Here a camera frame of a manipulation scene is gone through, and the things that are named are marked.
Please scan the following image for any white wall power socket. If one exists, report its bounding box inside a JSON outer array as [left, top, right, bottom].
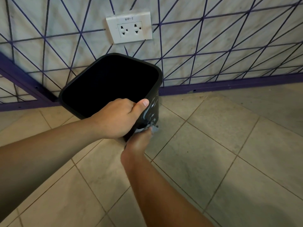
[[106, 11, 153, 44]]

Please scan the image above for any person's left hand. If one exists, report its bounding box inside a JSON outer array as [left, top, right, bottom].
[[89, 98, 150, 139]]

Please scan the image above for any person's left forearm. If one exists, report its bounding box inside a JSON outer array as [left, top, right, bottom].
[[0, 118, 103, 222]]

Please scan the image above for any black plastic waste bin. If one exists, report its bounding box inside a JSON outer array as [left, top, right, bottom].
[[58, 53, 163, 142]]

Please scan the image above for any grey cleaning cloth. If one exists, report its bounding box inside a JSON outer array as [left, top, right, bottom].
[[134, 124, 159, 134]]

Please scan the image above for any person's right hand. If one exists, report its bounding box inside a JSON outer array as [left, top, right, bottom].
[[120, 127, 153, 163]]

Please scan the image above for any person's right forearm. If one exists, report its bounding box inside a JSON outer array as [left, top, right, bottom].
[[121, 151, 214, 227]]

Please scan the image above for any purple skirting board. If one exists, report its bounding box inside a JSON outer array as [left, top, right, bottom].
[[0, 52, 303, 112]]

